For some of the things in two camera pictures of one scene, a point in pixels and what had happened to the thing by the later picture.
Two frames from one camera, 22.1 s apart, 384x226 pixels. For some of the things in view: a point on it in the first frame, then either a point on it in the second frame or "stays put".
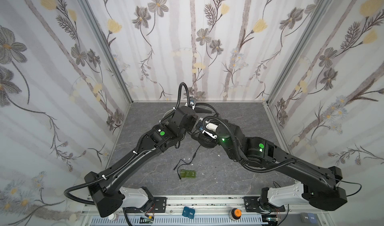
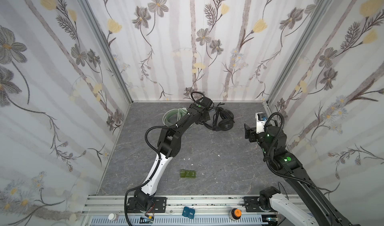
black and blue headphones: (205, 140) to (223, 119)
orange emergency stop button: (235, 214) stays put
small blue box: (188, 212) stays put
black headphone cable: (186, 163) to (215, 114)
